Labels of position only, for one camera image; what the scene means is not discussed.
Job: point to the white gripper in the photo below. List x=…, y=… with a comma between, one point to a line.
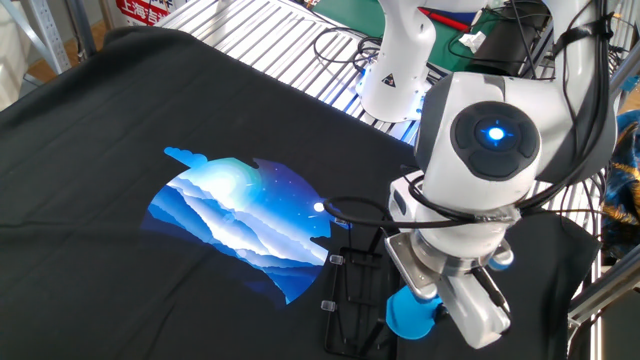
x=475, y=325

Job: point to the blue plastic cup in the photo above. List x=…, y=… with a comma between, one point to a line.
x=407, y=317

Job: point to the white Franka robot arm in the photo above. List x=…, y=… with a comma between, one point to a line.
x=465, y=180

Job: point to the blue gold patterned cloth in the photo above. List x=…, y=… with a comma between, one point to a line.
x=625, y=190

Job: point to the black rolled mat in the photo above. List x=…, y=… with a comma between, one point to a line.
x=500, y=50

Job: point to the white crumpled paper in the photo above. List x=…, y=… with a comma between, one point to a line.
x=472, y=42

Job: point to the red pen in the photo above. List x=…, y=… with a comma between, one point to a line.
x=445, y=19

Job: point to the green mat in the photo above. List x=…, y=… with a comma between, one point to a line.
x=350, y=15

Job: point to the black cloth with blue print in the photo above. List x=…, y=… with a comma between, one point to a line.
x=100, y=150

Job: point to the red white sign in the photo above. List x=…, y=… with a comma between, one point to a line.
x=142, y=12

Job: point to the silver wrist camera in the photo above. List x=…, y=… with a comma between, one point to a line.
x=410, y=265

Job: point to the aluminium frame bar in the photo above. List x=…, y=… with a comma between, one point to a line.
x=605, y=292

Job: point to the aluminium frame post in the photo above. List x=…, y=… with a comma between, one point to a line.
x=627, y=72

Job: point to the dark grey metal post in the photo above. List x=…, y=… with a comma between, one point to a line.
x=82, y=30

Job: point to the grey perforated metal post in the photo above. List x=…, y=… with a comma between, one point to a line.
x=47, y=35

